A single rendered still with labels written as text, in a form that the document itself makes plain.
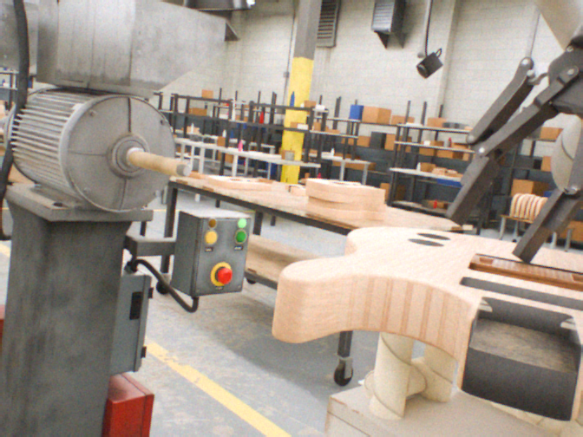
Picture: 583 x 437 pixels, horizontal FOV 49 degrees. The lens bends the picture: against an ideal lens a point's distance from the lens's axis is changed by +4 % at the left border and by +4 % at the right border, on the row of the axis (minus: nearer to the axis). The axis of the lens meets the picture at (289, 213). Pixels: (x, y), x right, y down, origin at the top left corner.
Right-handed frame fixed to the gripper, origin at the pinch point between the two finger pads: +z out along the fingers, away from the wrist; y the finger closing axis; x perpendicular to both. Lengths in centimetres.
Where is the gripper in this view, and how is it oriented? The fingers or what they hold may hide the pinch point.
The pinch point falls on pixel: (501, 214)
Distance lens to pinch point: 64.1
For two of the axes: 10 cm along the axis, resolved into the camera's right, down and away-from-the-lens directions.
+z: -5.2, 8.5, 0.9
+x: -6.0, -2.8, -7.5
